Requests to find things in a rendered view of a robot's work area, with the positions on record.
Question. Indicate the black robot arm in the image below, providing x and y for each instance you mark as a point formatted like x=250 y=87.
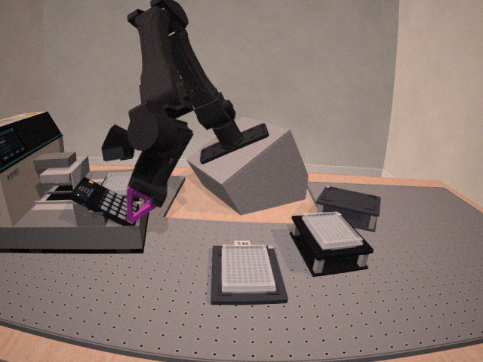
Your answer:
x=164 y=95

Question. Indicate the white well plate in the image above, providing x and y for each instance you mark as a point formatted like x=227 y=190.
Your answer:
x=331 y=230
x=118 y=182
x=246 y=269

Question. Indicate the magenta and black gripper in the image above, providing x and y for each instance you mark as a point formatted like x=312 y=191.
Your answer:
x=153 y=193

